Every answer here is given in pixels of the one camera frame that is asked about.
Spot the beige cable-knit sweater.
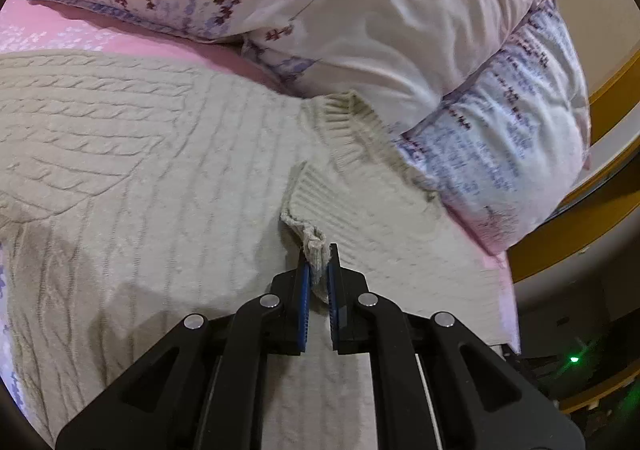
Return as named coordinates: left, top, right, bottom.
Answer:
left=1, top=51, right=515, bottom=449

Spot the right floral lavender pillow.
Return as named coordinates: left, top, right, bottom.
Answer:
left=245, top=0, right=590, bottom=254

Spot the pink floral bed sheet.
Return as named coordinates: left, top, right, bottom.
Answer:
left=0, top=0, right=522, bottom=411

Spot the yellow wooden bed frame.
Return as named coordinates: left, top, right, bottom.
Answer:
left=506, top=44, right=640, bottom=416

